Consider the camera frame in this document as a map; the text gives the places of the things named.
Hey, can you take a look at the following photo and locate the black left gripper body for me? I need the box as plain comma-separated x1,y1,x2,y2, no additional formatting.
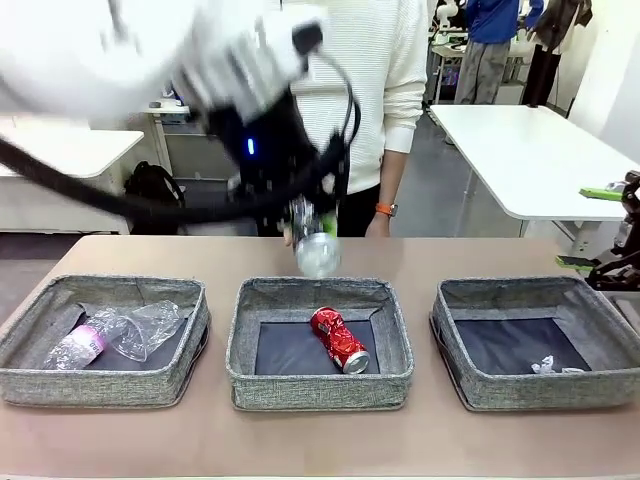
206,91,352,224

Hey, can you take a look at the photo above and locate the crushed silver can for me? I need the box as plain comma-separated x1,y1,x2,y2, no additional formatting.
288,194,345,280

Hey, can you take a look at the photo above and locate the crushed red soda can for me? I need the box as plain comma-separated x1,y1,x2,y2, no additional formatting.
310,305,372,376

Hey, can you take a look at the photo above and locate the clear plastic water bottle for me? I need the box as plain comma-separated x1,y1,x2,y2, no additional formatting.
41,306,129,372

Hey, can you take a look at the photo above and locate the person's left forearm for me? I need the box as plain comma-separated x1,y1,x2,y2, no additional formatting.
377,149,410,207

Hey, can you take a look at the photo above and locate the person's left hand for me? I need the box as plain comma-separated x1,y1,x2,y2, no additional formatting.
365,214,393,239

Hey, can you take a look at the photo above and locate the white shelf desk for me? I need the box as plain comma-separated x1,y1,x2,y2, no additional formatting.
144,99,236,181

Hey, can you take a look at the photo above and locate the black backpack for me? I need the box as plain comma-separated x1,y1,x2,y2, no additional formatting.
123,160,187,236

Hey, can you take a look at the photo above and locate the person in white sweater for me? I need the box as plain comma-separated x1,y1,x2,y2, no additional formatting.
287,0,430,239

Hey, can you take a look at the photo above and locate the grey fabric basket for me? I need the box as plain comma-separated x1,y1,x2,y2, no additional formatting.
429,275,640,413
0,273,212,408
224,276,416,413

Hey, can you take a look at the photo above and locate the person in dark clothes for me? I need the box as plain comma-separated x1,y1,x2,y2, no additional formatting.
522,0,595,106

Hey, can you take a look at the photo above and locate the low white desk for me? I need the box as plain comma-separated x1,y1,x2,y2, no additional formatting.
0,114,146,235

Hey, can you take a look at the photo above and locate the white background workbench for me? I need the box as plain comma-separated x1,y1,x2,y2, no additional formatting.
428,29,526,104

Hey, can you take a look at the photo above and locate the person in blue jacket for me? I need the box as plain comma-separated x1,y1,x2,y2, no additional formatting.
453,0,544,105

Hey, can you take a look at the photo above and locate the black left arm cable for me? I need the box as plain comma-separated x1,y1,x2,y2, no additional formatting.
0,49,362,226

